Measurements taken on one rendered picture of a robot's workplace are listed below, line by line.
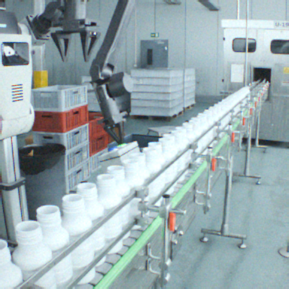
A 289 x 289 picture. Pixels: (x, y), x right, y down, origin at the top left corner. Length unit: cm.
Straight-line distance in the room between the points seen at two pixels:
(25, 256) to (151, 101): 748
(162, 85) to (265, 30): 297
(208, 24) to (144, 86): 443
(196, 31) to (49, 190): 944
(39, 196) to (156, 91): 532
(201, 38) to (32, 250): 1128
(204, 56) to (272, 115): 611
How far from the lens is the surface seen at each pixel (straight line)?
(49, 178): 295
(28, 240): 50
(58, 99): 349
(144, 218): 77
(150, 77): 786
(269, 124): 588
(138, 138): 207
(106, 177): 70
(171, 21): 1196
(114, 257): 72
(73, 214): 59
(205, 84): 1159
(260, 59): 580
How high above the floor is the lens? 139
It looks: 14 degrees down
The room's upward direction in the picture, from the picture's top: straight up
